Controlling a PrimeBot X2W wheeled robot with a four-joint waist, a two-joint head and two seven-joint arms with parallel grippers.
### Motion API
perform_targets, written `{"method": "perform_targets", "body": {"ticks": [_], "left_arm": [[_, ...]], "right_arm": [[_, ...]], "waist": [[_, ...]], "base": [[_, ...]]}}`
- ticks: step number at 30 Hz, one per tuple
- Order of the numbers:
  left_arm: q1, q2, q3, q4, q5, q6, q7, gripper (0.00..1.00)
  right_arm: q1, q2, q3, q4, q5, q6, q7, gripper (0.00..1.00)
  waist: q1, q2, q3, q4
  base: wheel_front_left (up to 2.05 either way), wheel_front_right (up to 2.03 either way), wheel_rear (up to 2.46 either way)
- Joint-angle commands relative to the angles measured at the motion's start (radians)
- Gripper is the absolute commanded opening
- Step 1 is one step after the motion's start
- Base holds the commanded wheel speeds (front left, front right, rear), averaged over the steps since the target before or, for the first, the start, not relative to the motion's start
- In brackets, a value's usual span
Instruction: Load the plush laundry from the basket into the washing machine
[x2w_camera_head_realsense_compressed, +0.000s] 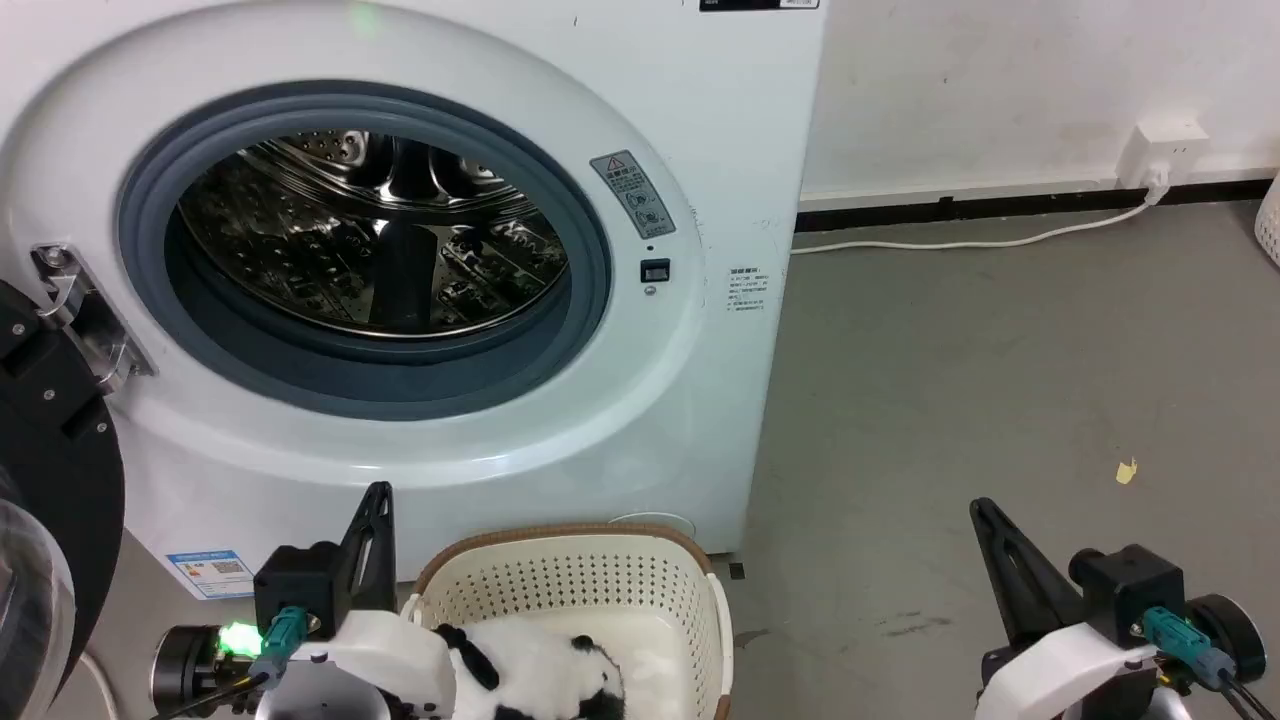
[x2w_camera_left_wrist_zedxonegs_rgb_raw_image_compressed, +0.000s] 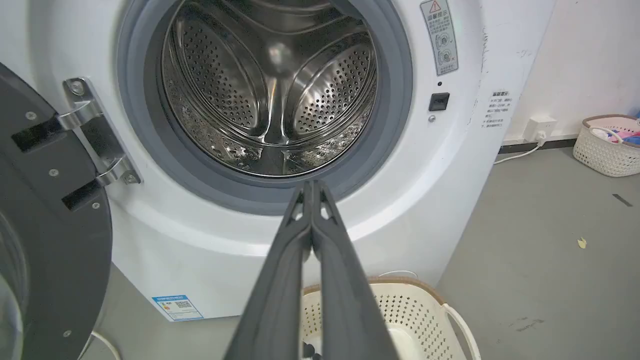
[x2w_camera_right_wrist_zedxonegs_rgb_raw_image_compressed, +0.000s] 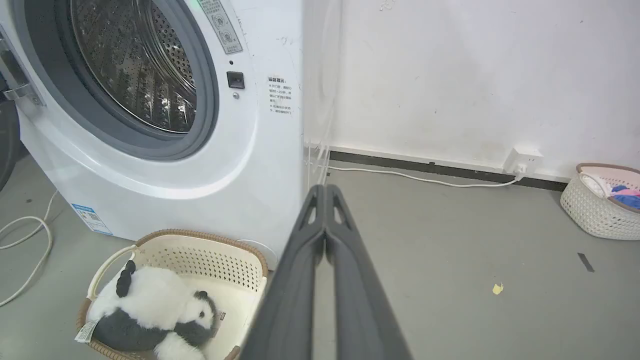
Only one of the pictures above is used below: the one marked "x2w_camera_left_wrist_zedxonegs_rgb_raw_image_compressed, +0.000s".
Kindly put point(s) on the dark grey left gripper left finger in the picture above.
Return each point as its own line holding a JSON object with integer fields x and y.
{"x": 280, "y": 280}

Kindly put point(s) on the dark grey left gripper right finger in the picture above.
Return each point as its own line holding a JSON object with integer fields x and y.
{"x": 345, "y": 290}

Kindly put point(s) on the white front-load washing machine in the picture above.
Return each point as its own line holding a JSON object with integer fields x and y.
{"x": 425, "y": 200}

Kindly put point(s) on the dark grey washer door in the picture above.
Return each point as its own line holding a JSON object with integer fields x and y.
{"x": 45, "y": 240}

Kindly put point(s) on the cream perforated laundry basket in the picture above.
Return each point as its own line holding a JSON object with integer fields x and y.
{"x": 420, "y": 320}

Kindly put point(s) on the blue energy label sticker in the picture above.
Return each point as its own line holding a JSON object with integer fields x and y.
{"x": 177, "y": 307}

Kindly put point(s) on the chrome door hinge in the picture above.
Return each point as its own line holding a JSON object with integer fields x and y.
{"x": 97, "y": 132}

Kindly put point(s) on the white instruction sticker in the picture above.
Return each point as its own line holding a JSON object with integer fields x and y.
{"x": 497, "y": 110}

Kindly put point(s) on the small yellow scrap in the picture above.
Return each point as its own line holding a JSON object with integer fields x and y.
{"x": 582, "y": 243}

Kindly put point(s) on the grey warning sticker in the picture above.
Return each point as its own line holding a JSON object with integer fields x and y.
{"x": 440, "y": 36}

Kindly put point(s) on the cream laundry basket with clothes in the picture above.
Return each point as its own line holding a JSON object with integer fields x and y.
{"x": 607, "y": 145}

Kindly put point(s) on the white wall power socket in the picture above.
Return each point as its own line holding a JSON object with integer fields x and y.
{"x": 539, "y": 128}

